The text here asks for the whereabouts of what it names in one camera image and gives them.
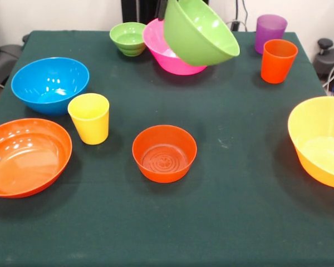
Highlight small green ribbed bowl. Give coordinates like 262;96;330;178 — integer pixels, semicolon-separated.
109;22;147;57

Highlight yellow cup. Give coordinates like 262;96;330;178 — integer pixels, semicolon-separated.
67;93;110;146

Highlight large green bowl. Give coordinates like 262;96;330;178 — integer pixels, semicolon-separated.
163;0;240;67

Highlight large pink bowl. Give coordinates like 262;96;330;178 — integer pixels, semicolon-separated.
142;18;208;76

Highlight black hanging cable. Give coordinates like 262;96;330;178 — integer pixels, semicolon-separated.
240;0;250;32

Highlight purple cup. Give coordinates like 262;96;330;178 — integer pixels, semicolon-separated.
254;14;288;55

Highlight black rounded base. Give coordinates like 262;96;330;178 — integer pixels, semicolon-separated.
313;47;334;92

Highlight blue bowl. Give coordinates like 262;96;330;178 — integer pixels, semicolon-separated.
11;57;90;117

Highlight orange cup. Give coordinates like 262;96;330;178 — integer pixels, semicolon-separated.
261;39;299;85

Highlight dark grey chair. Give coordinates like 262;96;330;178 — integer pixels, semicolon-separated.
0;43;23;87

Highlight small orange bowl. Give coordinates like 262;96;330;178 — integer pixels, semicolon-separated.
132;125;198;184

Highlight black clamp knob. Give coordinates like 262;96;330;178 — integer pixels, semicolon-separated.
317;38;334;56

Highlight dark green tablecloth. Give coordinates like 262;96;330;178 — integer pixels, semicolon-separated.
0;29;334;267

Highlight wide shallow orange bowl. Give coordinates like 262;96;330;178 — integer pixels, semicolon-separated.
0;118;73;199

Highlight large yellow-orange bowl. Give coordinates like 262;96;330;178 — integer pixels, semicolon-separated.
288;96;334;189

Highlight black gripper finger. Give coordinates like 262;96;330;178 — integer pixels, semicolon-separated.
155;0;167;21

